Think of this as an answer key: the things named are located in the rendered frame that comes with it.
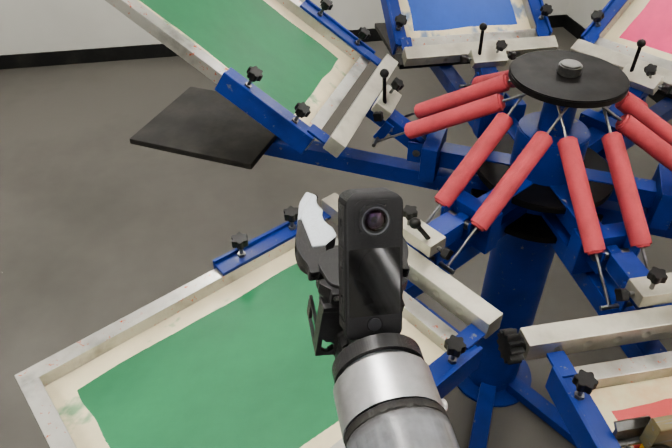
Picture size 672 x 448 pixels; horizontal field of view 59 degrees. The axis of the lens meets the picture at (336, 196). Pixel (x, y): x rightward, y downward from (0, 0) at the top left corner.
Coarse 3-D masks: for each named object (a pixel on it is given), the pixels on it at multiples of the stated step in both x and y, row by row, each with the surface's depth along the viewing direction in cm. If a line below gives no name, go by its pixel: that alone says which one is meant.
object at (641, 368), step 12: (624, 360) 126; (636, 360) 126; (648, 360) 126; (660, 360) 126; (600, 372) 124; (612, 372) 124; (624, 372) 124; (636, 372) 124; (648, 372) 125; (660, 372) 126; (600, 384) 124; (612, 384) 125
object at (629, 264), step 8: (616, 256) 144; (624, 256) 144; (632, 256) 144; (608, 264) 146; (616, 264) 143; (624, 264) 142; (632, 264) 142; (640, 264) 142; (608, 272) 147; (616, 272) 143; (624, 272) 140; (632, 272) 140; (640, 272) 140; (616, 280) 144; (624, 280) 140; (664, 304) 132
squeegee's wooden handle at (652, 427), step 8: (664, 416) 109; (648, 424) 109; (656, 424) 107; (664, 424) 107; (648, 432) 110; (656, 432) 107; (664, 432) 107; (640, 440) 112; (648, 440) 110; (656, 440) 108; (664, 440) 109
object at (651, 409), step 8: (664, 400) 123; (632, 408) 121; (640, 408) 121; (648, 408) 121; (656, 408) 121; (664, 408) 121; (616, 416) 120; (624, 416) 120; (632, 416) 120; (640, 416) 120; (656, 416) 120
